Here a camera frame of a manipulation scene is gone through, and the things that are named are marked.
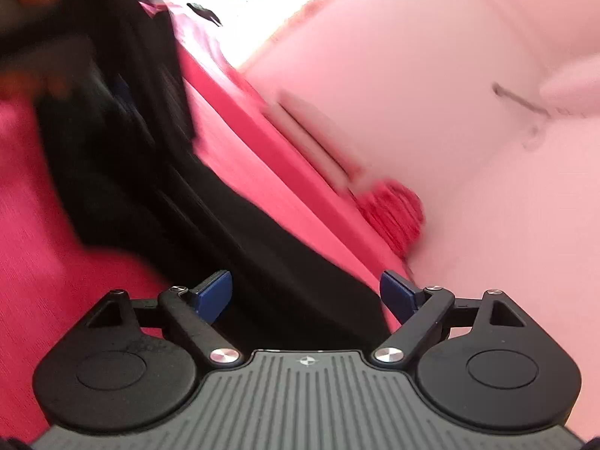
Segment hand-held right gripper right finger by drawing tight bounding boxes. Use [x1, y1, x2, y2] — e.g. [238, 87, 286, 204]
[372, 269, 529, 369]

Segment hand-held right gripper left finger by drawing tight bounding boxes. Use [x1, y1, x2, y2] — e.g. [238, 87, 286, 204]
[84, 269, 245, 366]

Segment red terry bed cover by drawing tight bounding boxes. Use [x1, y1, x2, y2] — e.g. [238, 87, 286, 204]
[0, 91, 179, 437]

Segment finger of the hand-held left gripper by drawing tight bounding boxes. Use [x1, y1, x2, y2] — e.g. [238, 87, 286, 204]
[87, 63, 139, 120]

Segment dark wall wire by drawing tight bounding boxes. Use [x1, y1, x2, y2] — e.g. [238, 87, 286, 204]
[491, 82, 551, 152]

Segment small black cloth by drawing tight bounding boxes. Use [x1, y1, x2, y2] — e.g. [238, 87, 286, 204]
[186, 2, 224, 27]

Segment black knit pants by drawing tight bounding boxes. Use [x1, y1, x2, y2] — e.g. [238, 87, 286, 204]
[35, 0, 405, 353]

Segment stack of folded red blankets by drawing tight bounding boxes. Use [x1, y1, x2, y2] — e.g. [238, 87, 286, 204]
[354, 180, 426, 258]

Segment pink bed sheet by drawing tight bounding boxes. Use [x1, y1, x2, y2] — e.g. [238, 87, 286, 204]
[141, 0, 413, 329]

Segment bright window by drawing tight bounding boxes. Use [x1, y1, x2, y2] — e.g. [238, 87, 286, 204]
[157, 0, 362, 69]

